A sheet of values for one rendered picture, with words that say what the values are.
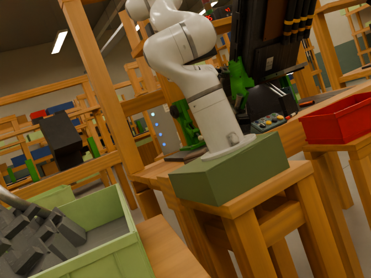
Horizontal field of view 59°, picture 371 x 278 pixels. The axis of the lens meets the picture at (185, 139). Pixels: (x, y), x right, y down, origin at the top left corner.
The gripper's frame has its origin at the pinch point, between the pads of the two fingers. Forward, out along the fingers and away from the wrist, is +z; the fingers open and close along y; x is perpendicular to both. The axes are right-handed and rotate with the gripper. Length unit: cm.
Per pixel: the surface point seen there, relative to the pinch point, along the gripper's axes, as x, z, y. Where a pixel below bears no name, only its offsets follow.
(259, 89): 8.8, 25.8, -4.1
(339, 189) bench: 74, 104, -42
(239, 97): 0.9, 0.2, -20.7
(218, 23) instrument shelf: -13.3, 8.8, 31.7
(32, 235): -3, -98, -80
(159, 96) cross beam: 28.4, -25.0, 18.6
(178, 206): 16, -48, -68
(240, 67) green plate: -9.3, 3.1, -8.8
